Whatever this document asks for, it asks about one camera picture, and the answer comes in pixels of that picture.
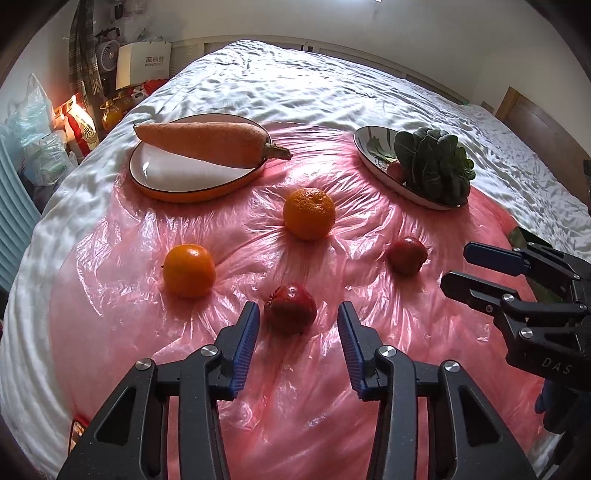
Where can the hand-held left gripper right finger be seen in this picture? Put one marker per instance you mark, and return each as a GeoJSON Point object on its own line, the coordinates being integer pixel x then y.
{"type": "Point", "coordinates": [351, 346]}

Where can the green leafy vegetable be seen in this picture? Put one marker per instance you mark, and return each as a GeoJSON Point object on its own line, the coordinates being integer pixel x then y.
{"type": "Point", "coordinates": [434, 166]}

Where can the wooden headboard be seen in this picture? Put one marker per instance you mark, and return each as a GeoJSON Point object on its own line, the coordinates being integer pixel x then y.
{"type": "Point", "coordinates": [545, 138]}

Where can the white round plate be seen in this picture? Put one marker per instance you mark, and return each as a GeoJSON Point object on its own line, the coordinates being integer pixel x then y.
{"type": "Point", "coordinates": [374, 143]}

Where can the clear plastic bag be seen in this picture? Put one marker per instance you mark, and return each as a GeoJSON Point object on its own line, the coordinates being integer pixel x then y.
{"type": "Point", "coordinates": [46, 157]}
{"type": "Point", "coordinates": [25, 115]}

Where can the plaid scarf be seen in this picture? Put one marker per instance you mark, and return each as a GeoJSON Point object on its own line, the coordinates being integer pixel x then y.
{"type": "Point", "coordinates": [85, 50]}

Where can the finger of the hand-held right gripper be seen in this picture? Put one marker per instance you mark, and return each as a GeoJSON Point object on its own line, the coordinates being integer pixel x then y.
{"type": "Point", "coordinates": [494, 258]}
{"type": "Point", "coordinates": [475, 290]}

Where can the hanging plastic bag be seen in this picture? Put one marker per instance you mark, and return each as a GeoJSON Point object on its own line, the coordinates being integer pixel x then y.
{"type": "Point", "coordinates": [131, 23]}

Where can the light blue suitcase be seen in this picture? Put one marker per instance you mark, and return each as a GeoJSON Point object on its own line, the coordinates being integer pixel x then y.
{"type": "Point", "coordinates": [14, 207]}

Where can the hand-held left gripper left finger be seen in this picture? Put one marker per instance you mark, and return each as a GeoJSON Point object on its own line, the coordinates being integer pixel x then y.
{"type": "Point", "coordinates": [244, 346]}

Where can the yellow oil bottle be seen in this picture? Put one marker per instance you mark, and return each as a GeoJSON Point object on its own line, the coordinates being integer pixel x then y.
{"type": "Point", "coordinates": [114, 110]}

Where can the orange tangerine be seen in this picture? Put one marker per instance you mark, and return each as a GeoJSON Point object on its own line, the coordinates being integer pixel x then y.
{"type": "Point", "coordinates": [309, 213]}
{"type": "Point", "coordinates": [189, 271]}

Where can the small white fan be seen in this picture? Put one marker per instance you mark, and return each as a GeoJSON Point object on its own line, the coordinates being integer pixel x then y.
{"type": "Point", "coordinates": [106, 54]}

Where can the white paper bag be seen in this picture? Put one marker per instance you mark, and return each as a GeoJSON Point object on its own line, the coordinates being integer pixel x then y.
{"type": "Point", "coordinates": [143, 64]}

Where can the red white rice bag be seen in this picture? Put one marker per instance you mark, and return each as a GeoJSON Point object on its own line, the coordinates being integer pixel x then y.
{"type": "Point", "coordinates": [78, 129]}

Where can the large carrot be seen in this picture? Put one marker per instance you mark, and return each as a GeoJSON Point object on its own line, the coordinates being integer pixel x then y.
{"type": "Point", "coordinates": [203, 141]}

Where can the green rectangular tray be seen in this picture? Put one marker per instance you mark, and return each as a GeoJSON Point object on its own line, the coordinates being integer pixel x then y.
{"type": "Point", "coordinates": [521, 237]}

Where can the orange rimmed plate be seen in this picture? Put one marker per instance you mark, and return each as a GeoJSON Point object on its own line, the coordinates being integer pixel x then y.
{"type": "Point", "coordinates": [184, 177]}

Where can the pink plastic sheet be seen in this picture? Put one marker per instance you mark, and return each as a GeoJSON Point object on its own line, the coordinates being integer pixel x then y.
{"type": "Point", "coordinates": [138, 350]}

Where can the person's right hand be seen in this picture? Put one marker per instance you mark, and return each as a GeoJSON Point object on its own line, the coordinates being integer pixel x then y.
{"type": "Point", "coordinates": [545, 399]}

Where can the small red apple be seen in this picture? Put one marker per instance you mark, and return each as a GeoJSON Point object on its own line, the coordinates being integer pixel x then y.
{"type": "Point", "coordinates": [290, 308]}
{"type": "Point", "coordinates": [395, 171]}
{"type": "Point", "coordinates": [406, 256]}

